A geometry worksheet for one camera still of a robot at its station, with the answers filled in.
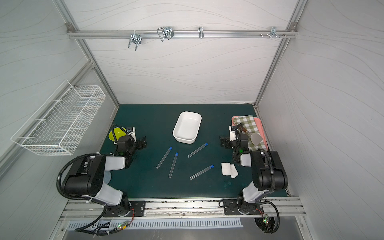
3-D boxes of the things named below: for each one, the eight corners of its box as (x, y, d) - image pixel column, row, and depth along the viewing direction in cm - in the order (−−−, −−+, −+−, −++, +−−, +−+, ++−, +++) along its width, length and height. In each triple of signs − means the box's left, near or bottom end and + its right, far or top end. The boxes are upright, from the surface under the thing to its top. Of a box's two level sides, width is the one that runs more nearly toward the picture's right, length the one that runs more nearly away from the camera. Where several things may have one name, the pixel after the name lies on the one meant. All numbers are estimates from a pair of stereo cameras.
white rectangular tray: (172, 140, 101) (171, 136, 96) (182, 115, 116) (182, 110, 111) (194, 145, 98) (194, 141, 94) (202, 118, 113) (202, 113, 109)
